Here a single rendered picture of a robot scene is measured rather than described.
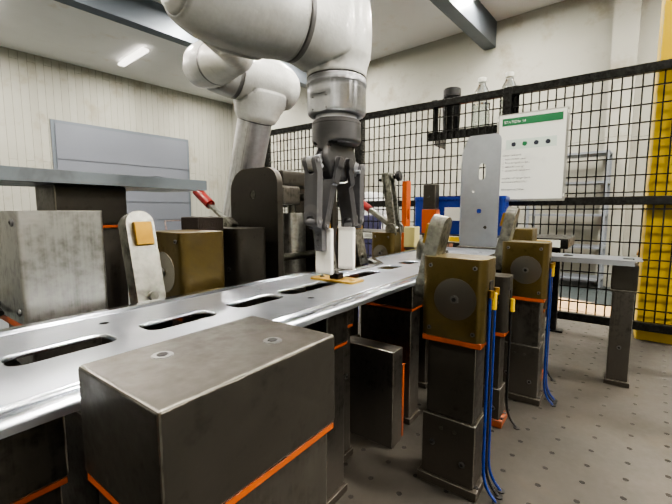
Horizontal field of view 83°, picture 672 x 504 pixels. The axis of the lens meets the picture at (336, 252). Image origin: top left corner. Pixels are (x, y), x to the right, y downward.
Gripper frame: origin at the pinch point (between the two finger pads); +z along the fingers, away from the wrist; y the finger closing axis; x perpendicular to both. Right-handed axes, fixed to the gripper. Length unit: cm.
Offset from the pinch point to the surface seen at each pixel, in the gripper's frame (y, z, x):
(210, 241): 15.0, -2.1, -11.4
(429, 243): -4.3, -1.8, 13.8
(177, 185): 10.6, -10.8, -26.5
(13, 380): 41.6, 4.5, 4.5
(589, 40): -657, -261, -12
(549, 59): -661, -246, -64
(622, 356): -60, 27, 39
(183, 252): 19.2, -0.8, -11.6
